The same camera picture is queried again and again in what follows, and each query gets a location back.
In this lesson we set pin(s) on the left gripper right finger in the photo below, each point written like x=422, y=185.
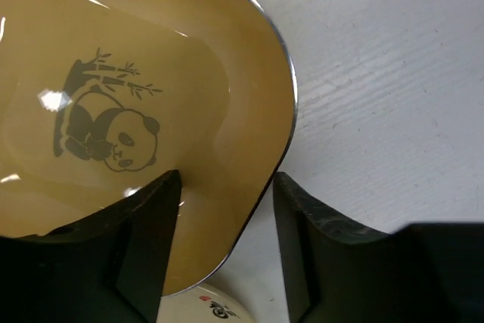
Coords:
x=336, y=269

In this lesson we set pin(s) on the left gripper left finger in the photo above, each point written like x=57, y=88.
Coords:
x=107, y=267

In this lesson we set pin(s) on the yellow square panda dish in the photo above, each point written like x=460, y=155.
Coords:
x=99, y=97

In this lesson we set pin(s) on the beige patterned small plate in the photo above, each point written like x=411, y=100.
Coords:
x=202, y=304

